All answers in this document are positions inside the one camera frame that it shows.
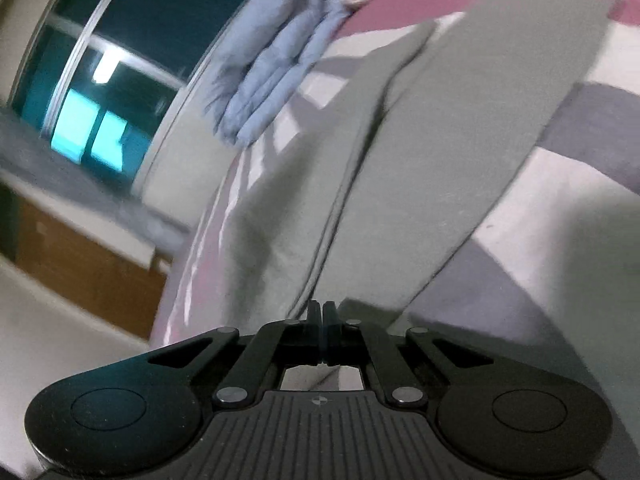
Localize brown wooden door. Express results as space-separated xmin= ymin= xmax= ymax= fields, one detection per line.
xmin=1 ymin=186 xmax=166 ymax=339

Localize grey pants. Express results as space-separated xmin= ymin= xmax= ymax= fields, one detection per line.
xmin=217 ymin=0 xmax=618 ymax=394

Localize grey curtain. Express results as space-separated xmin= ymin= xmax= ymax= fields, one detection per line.
xmin=1 ymin=107 xmax=188 ymax=255

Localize pink striped bed sheet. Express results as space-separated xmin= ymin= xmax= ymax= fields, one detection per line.
xmin=151 ymin=0 xmax=639 ymax=413

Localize folded light blue quilt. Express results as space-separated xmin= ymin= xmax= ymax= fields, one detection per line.
xmin=203 ymin=0 xmax=349 ymax=148

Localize dark glass window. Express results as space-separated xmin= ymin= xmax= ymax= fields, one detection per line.
xmin=11 ymin=0 xmax=244 ymax=190

